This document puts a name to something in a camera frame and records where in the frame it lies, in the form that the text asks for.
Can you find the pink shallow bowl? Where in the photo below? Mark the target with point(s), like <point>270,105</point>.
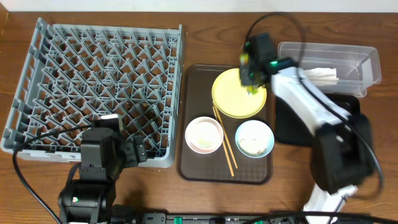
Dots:
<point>204,135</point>

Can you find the green yellow snack wrapper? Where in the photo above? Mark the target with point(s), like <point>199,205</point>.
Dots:
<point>252,90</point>

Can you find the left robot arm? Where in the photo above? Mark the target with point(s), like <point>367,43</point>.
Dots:
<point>90,191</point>

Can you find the clear plastic waste bin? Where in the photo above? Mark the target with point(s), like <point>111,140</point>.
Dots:
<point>357,67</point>

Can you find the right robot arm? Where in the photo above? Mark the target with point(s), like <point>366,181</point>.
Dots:
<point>341,143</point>

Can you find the brown plastic serving tray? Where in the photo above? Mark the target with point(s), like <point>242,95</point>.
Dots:
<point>213,167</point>

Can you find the left wooden chopstick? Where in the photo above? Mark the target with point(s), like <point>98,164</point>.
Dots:
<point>223,142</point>

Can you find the black rectangular tray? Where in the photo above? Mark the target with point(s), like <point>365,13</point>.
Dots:
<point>289,128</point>

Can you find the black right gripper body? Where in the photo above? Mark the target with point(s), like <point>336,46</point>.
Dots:
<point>249,73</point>

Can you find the white napkin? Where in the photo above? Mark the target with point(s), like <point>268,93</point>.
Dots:
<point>322,76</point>

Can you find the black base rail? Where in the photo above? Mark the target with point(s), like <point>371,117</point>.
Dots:
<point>202,218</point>

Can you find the grey plastic dish rack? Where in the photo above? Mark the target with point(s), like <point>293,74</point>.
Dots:
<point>74,74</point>

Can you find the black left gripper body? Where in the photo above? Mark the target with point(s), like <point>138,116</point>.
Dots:
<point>137,149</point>

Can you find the light blue bowl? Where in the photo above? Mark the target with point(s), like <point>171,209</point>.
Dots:
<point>254,139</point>

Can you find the yellow round plate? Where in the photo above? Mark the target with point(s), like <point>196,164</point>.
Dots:
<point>235,100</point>

